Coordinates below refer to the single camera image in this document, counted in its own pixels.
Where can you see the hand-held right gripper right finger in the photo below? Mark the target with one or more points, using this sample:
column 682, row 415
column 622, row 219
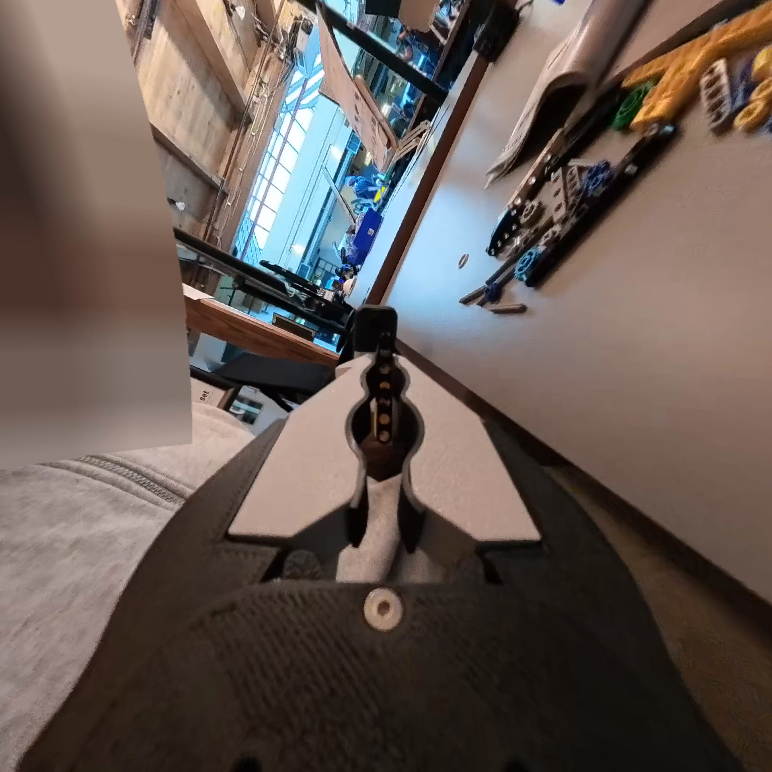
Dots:
column 470, row 482

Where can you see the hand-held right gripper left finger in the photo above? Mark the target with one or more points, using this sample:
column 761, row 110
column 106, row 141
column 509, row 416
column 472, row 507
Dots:
column 301, row 476

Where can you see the grey lego axle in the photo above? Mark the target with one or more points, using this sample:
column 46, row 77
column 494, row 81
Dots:
column 471, row 296
column 506, row 308

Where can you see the small blue lego gear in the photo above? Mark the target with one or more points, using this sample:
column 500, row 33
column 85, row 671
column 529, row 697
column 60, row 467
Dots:
column 597, row 178
column 491, row 290

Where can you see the large blue lego gear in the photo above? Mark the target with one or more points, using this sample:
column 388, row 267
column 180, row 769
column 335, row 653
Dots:
column 531, row 265

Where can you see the long black lego beam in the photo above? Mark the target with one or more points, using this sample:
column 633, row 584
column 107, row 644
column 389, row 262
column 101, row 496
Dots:
column 627, row 175

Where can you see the lego instruction booklet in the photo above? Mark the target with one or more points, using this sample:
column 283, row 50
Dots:
column 561, row 66

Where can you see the green lego gear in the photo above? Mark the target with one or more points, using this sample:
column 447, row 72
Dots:
column 630, row 105

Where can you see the yellow lego beam assembly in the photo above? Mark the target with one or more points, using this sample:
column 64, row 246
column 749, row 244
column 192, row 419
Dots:
column 681, row 78

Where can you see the wooden railing beam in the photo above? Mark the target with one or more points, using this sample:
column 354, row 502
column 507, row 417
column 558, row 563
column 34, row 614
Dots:
column 253, row 332

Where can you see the framed black white marker sign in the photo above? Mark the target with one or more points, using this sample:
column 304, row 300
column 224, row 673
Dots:
column 208, row 395

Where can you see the brown angled panel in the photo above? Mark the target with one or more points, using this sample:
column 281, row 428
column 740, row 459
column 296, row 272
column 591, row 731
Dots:
column 356, row 102

